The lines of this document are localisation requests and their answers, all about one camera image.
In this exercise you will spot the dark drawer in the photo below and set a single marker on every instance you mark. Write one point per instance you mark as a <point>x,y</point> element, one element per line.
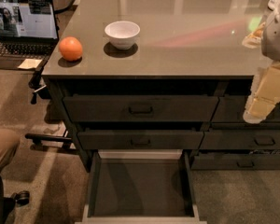
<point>140,139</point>
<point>241,139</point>
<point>231,109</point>
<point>235,162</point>
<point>107,108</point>

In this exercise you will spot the middle right dark drawer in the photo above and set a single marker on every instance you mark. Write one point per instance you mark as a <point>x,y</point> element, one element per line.
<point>241,139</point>

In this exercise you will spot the orange fruit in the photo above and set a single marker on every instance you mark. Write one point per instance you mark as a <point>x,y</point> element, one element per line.
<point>70,48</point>

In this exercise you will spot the black chair caster wheel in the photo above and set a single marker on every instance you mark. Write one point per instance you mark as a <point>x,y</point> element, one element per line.
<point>21,198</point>

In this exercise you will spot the white paper note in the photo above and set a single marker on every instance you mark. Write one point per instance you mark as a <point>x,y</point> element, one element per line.
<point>29,64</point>

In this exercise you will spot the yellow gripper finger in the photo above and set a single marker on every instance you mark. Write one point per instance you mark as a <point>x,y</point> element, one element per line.
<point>265,94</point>

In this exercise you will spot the open black laptop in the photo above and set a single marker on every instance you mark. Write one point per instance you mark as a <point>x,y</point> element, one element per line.
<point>28,30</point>

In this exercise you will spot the dark drawer cabinet frame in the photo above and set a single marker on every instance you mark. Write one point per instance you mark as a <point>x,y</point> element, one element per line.
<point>60,88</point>

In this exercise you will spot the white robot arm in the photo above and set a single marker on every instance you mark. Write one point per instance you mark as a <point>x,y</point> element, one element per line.
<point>267,35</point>

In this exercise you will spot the white ceramic bowl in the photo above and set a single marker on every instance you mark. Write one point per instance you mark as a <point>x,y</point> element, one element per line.
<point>122,34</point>

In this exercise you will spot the top left dark drawer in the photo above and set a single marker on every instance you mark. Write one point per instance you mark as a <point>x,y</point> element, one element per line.
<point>107,108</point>

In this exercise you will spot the middle left dark drawer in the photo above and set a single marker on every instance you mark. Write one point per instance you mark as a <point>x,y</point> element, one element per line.
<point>140,139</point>

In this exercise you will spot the person's leg in khaki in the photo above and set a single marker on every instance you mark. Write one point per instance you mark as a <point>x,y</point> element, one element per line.
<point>9,143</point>

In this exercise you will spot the top right dark drawer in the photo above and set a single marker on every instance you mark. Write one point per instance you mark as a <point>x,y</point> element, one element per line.
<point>231,109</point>

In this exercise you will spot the bottom right dark drawer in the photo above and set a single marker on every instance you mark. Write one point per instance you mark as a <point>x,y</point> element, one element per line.
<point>235,162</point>

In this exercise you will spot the open bottom left drawer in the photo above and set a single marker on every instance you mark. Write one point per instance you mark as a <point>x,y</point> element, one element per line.
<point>140,191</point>

